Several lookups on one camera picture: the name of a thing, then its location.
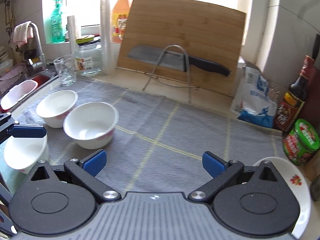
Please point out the white and blue salt bag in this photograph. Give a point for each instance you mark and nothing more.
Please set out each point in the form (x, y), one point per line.
(252, 97)

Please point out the red plastic basin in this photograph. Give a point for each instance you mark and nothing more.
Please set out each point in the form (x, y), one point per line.
(42, 78)

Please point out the pink lace cloth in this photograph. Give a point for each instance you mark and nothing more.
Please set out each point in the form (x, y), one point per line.
(10, 78)

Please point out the window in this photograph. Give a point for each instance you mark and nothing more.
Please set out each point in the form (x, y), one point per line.
(87, 0)

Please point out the bamboo cutting board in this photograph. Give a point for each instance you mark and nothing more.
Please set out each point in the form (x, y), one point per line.
(180, 30)

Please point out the short stack of plastic cups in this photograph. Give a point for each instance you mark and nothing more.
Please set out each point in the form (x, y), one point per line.
(73, 32)

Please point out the white bowl with pink flowers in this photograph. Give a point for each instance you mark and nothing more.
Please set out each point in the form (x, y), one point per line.
(56, 105)
(22, 152)
(90, 122)

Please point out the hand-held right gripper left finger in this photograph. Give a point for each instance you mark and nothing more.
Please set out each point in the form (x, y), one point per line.
(96, 161)

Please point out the pink and white rag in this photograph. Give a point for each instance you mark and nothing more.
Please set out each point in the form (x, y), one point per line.
(20, 33)

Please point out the grey checked cloth mat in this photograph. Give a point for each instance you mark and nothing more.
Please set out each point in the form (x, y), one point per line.
(175, 125)

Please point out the green lidded sauce jar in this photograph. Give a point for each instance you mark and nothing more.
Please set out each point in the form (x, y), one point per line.
(300, 142)

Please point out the dark vinegar bottle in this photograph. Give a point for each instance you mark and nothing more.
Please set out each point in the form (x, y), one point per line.
(290, 105)

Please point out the clear drinking glass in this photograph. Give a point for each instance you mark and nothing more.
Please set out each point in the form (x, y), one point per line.
(65, 72)

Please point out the metal sink faucet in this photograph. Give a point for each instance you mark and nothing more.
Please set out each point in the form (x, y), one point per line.
(37, 45)

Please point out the white plate with fruit print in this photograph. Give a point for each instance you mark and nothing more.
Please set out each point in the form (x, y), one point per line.
(302, 190)

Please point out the white plastic basin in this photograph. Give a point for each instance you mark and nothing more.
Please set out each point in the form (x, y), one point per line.
(15, 92)

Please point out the orange plastic jug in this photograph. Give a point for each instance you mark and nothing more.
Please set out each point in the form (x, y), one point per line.
(120, 17)

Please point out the clear jar with dark lid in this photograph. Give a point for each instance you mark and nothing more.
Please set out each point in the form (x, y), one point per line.
(88, 62)

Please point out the clear plastic container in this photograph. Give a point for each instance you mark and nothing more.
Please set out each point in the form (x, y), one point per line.
(6, 66)

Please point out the tall stack of plastic cups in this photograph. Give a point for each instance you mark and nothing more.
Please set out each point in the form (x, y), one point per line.
(106, 42)

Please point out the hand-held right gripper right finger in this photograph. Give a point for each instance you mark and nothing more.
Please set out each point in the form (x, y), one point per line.
(212, 163)

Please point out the dark red knife block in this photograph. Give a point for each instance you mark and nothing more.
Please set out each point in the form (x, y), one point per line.
(313, 92)

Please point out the green dish soap bottle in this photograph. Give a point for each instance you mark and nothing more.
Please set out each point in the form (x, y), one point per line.
(57, 27)

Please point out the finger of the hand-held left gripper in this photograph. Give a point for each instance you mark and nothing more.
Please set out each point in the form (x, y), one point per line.
(27, 131)

